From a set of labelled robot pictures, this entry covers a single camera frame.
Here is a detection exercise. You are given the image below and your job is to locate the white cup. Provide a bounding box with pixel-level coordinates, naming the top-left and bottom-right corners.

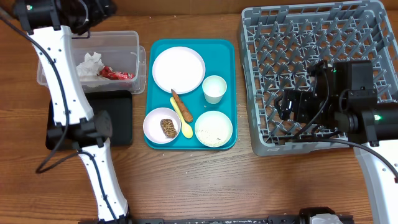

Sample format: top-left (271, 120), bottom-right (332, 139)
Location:
top-left (202, 75), bottom-right (228, 104)

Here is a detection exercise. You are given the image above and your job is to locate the pale green bowl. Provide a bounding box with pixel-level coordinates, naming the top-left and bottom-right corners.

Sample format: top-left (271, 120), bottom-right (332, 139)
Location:
top-left (195, 111), bottom-right (233, 148)

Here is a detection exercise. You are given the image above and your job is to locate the carrot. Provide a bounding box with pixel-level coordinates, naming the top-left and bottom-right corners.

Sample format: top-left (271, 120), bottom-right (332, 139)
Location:
top-left (171, 89), bottom-right (193, 123)

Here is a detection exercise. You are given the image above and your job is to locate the large white plate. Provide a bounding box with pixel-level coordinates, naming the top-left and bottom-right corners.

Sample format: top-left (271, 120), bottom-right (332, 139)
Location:
top-left (152, 46), bottom-right (206, 94)

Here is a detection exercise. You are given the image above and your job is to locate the brown food chunk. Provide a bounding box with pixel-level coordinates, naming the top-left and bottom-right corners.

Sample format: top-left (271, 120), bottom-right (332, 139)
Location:
top-left (160, 119), bottom-right (177, 138)

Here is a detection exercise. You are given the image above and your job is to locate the pink bowl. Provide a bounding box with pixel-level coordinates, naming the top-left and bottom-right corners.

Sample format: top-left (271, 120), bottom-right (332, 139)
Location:
top-left (143, 108), bottom-right (181, 144)

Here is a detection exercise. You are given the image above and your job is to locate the red snack wrapper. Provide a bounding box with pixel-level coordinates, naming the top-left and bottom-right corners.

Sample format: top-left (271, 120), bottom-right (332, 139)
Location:
top-left (99, 66), bottom-right (136, 80)

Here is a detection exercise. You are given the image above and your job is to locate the foil wrapper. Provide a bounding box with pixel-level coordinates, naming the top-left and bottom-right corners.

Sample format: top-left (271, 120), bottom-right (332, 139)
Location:
top-left (76, 52), bottom-right (106, 82)

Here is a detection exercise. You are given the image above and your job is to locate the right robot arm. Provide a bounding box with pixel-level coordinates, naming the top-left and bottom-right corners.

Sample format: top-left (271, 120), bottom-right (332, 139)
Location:
top-left (274, 60), bottom-right (397, 223)

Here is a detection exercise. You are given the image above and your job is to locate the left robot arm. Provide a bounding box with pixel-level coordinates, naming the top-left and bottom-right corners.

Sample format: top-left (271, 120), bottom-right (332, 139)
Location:
top-left (13, 0), bottom-right (129, 223)

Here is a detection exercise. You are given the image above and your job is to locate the grey dishwasher rack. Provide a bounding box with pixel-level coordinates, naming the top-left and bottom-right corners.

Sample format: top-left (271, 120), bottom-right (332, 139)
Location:
top-left (239, 1), bottom-right (397, 156)

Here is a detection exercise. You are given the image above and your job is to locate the clear plastic waste bin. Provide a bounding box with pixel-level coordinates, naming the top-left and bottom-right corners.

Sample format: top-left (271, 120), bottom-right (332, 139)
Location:
top-left (37, 30), bottom-right (147, 95)

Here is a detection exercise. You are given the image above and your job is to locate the yellow plastic spoon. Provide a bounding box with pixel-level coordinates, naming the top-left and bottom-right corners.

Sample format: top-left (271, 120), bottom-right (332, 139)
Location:
top-left (170, 97), bottom-right (193, 139)

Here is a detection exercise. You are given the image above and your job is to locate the black plastic tray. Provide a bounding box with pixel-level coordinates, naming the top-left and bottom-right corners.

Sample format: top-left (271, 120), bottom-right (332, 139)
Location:
top-left (59, 90), bottom-right (132, 151)

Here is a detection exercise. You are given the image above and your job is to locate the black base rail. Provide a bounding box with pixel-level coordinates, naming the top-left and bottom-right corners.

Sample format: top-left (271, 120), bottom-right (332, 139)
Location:
top-left (78, 207), bottom-right (355, 224)

